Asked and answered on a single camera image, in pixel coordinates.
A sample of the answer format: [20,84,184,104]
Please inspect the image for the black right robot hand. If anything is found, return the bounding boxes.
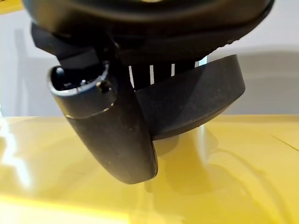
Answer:
[22,0,276,185]

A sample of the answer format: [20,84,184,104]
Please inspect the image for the yellow shelf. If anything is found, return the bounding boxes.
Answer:
[0,114,299,224]

